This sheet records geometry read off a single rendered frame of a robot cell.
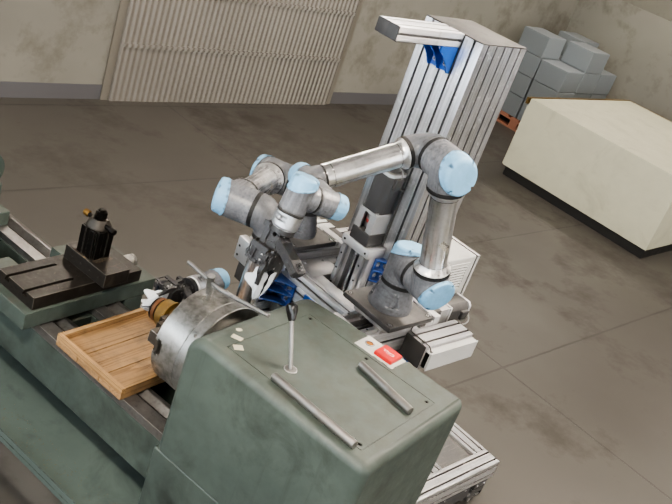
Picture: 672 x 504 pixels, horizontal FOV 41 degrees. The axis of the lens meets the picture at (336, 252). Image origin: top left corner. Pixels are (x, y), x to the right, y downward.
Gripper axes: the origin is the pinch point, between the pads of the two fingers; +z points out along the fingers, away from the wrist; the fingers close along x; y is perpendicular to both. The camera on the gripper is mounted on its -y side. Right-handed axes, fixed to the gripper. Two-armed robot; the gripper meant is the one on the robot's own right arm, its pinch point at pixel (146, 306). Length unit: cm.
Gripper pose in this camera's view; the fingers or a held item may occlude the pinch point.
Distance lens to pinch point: 269.9
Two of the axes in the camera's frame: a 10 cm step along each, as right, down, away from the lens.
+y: -7.5, -5.0, 4.4
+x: 3.1, -8.5, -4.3
